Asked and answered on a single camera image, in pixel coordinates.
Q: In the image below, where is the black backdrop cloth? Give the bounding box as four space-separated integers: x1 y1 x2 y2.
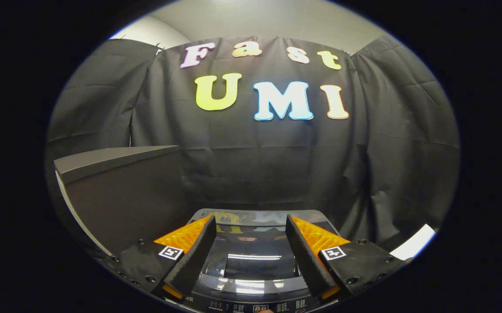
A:
46 36 460 253

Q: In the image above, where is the dark grey cabinet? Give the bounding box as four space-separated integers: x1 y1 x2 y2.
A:
54 145 191 262

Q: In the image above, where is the grey top-load washing machine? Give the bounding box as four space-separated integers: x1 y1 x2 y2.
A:
181 209 343 313

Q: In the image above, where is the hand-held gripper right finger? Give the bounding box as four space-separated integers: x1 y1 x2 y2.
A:
286 214 408 305

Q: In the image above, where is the dark washing machine lid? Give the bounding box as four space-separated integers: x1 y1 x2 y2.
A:
190 210 339 296

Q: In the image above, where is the white paper sheet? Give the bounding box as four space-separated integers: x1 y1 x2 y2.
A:
389 224 437 261

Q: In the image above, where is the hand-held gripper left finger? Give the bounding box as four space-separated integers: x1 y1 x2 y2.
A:
103 215 218 305

